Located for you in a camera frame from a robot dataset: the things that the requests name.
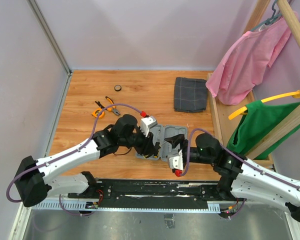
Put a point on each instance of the green shirt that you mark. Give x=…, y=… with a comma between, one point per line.
x=259, y=120

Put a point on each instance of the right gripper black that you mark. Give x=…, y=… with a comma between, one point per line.
x=176, y=139

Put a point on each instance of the yellow clothes hanger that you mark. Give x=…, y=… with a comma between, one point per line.
x=243, y=110

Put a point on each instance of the yellow tape measure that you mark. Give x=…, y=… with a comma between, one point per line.
x=99, y=112

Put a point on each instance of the dark grey checked cloth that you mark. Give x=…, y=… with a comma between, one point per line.
x=190, y=95

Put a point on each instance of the wooden clothes rack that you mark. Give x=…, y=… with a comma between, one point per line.
x=221, y=123

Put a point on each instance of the pink shirt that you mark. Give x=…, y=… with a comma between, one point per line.
x=244, y=64

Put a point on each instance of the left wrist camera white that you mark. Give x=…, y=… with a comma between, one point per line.
x=146, y=124

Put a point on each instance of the grey plastic tool case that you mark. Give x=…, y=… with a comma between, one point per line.
x=161, y=132

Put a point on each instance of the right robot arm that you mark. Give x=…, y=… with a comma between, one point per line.
x=240, y=177

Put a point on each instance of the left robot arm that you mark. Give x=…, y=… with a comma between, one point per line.
x=37, y=179

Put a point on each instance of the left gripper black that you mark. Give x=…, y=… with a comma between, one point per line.
x=147, y=146

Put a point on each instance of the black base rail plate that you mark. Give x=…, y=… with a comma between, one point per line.
x=153, y=194

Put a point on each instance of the orange black pliers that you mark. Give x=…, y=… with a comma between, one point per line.
x=112, y=109

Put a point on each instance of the flathead screwdriver black yellow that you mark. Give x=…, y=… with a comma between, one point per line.
x=158, y=142

